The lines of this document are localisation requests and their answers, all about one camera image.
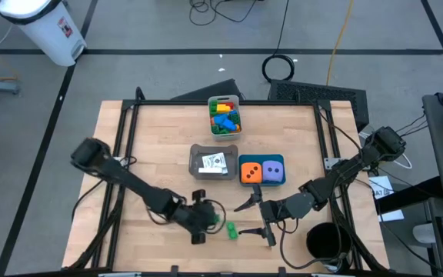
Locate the teal plastic bin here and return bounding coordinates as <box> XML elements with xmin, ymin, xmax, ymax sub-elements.
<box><xmin>238</xmin><ymin>153</ymin><xmax>286</xmax><ymax>188</ymax></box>

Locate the black round cup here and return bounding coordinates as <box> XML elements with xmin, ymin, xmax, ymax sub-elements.
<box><xmin>305</xmin><ymin>222</ymin><xmax>354</xmax><ymax>272</ymax></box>

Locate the white printed card packet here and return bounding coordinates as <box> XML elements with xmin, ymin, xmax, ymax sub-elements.
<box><xmin>201</xmin><ymin>152</ymin><xmax>228</xmax><ymax>171</ymax></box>

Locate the orange foam die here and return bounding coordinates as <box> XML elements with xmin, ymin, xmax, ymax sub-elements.
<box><xmin>241</xmin><ymin>162</ymin><xmax>263</xmax><ymax>185</ymax></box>

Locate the purple foam die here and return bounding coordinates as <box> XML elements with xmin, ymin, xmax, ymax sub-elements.
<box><xmin>261</xmin><ymin>160</ymin><xmax>285</xmax><ymax>183</ymax></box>

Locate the black desk beam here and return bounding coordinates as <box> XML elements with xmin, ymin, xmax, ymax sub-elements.
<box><xmin>375</xmin><ymin>175</ymin><xmax>443</xmax><ymax>216</ymax></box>

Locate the black slanted panel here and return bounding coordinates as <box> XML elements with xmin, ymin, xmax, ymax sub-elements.
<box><xmin>171</xmin><ymin>78</ymin><xmax>247</xmax><ymax>102</ymax></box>

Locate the yellow floor cable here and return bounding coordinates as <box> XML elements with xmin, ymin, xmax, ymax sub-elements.
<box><xmin>325</xmin><ymin>0</ymin><xmax>355</xmax><ymax>86</ymax></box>

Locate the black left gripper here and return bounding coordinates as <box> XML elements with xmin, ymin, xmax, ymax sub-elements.
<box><xmin>176</xmin><ymin>188</ymin><xmax>221</xmax><ymax>245</ymax></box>

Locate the black metal table frame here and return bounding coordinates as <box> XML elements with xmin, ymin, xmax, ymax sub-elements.
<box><xmin>65</xmin><ymin>86</ymin><xmax>388</xmax><ymax>275</ymax></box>

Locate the grey computer mouse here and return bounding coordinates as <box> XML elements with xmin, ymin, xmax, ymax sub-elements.
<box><xmin>412</xmin><ymin>222</ymin><xmax>438</xmax><ymax>244</ymax></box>

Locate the dark grey plastic bin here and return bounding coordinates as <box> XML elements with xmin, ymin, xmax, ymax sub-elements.
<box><xmin>188</xmin><ymin>143</ymin><xmax>240</xmax><ymax>181</ymax></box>

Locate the black tangled floor cable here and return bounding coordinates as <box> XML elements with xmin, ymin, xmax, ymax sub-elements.
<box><xmin>188</xmin><ymin>0</ymin><xmax>259</xmax><ymax>27</ymax></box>

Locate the black coiled cable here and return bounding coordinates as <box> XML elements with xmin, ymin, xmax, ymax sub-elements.
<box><xmin>261</xmin><ymin>0</ymin><xmax>296</xmax><ymax>83</ymax></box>

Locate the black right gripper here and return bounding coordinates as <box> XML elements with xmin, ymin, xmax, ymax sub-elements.
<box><xmin>233</xmin><ymin>183</ymin><xmax>289</xmax><ymax>249</ymax></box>

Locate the black perforated computer case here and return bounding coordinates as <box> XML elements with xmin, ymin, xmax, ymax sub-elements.
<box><xmin>267</xmin><ymin>79</ymin><xmax>370</xmax><ymax>132</ymax></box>

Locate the white printed paper sheet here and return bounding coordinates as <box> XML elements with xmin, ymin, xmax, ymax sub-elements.
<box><xmin>368</xmin><ymin>175</ymin><xmax>395</xmax><ymax>200</ymax></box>

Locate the white pedal trash can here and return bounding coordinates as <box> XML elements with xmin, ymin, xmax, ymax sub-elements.
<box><xmin>0</xmin><ymin>0</ymin><xmax>88</xmax><ymax>68</ymax></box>

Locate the light grey plastic bin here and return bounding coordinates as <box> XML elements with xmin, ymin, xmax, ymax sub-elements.
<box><xmin>207</xmin><ymin>94</ymin><xmax>244</xmax><ymax>142</ymax></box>

